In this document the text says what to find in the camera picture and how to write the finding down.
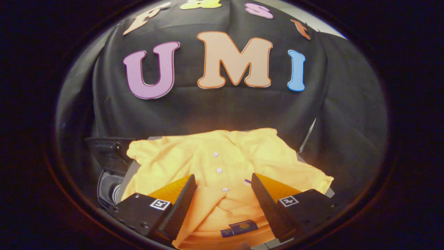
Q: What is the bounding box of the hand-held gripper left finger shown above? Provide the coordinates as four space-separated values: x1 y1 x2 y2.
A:
106 174 197 245

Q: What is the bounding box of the metal backdrop stand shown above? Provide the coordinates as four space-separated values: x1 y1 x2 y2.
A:
298 117 317 155

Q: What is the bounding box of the black backdrop cloth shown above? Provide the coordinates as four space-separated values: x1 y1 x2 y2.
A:
55 0 388 209

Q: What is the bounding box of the orange polo shirt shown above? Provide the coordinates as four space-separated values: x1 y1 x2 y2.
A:
121 128 334 250

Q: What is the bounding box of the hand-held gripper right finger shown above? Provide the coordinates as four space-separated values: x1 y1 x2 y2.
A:
251 173 342 243

